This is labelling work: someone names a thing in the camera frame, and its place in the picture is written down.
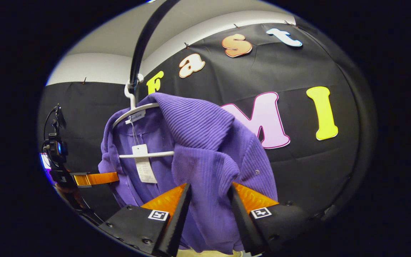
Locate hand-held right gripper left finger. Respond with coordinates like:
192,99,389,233
98,183,192,257

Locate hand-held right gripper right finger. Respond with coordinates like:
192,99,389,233
228,182,320,256

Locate white hanger with middle bar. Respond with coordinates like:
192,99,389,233
112,74,174,159

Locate purple ribbed jacket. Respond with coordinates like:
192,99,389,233
98,93,278,255

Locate black clothes rack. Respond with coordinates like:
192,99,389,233
129,0,181,90

